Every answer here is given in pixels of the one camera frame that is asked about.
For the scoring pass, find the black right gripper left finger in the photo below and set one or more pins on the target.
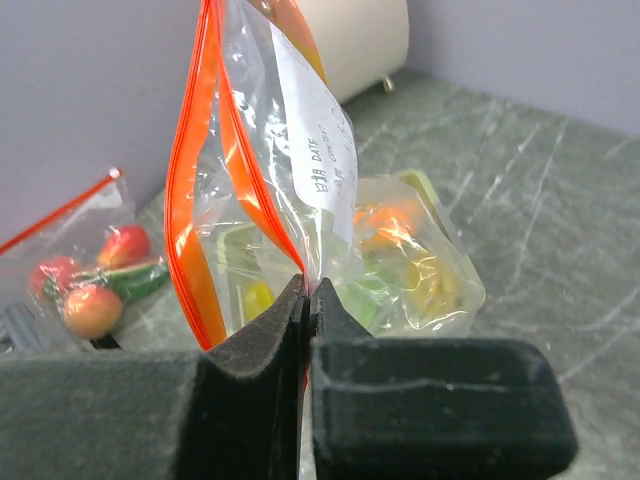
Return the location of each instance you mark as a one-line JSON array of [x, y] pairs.
[[242, 410]]

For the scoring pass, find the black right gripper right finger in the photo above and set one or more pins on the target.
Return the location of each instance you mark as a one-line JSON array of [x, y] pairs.
[[333, 349]]

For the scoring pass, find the toy watermelon slice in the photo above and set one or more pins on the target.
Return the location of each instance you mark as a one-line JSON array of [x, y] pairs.
[[129, 283]]

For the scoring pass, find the toy peach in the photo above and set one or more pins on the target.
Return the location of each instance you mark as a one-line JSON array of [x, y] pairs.
[[91, 311], [125, 246]]

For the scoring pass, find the clear bag orange zipper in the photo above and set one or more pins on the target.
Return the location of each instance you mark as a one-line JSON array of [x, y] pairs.
[[78, 229]]

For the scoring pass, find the red toy tomato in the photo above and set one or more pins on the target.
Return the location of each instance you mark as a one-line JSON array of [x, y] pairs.
[[56, 271]]

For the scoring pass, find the green toy round vegetable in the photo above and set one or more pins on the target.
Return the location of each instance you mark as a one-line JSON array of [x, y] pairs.
[[370, 302]]

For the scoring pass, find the yellow toy starfruit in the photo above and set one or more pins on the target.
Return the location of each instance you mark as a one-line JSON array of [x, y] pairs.
[[431, 288]]

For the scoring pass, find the yellow toy fruit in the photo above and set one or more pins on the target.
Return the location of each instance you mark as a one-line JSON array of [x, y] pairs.
[[257, 298]]

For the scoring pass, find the pale green plastic basket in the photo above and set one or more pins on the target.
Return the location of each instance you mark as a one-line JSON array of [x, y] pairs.
[[244, 256]]

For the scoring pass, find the orange toy mango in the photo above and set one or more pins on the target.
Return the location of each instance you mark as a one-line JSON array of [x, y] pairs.
[[388, 224]]

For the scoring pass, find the round cream drawer box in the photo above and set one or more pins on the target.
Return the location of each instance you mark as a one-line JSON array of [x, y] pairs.
[[318, 54]]

